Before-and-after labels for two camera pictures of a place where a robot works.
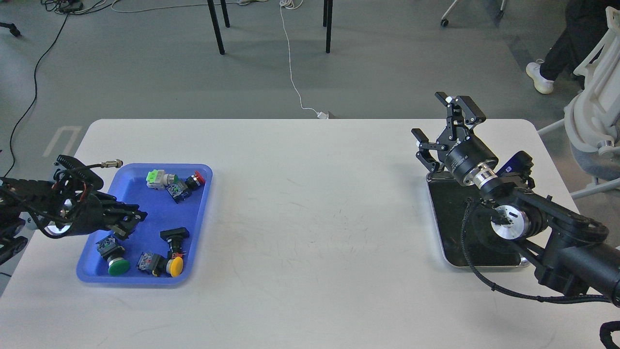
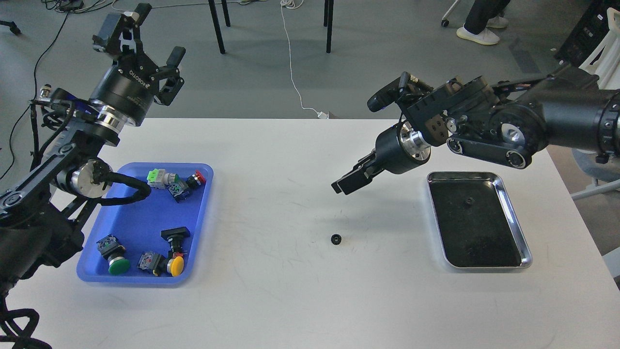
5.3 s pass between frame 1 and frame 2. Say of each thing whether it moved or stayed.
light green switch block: stayed
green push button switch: stayed
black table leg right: stayed
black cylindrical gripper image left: moved
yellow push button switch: stayed
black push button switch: stayed
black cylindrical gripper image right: moved
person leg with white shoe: moved
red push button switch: stayed
